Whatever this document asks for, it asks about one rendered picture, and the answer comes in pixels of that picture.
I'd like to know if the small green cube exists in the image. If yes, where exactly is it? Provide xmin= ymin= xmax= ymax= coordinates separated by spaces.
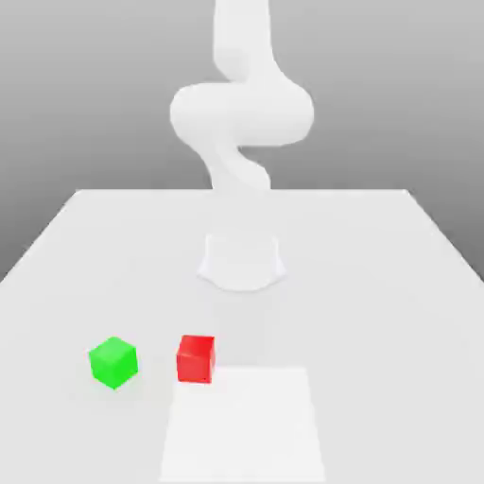
xmin=88 ymin=335 xmax=140 ymax=390

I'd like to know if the small red cube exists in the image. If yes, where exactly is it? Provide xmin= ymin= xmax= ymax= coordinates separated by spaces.
xmin=175 ymin=334 xmax=216 ymax=385

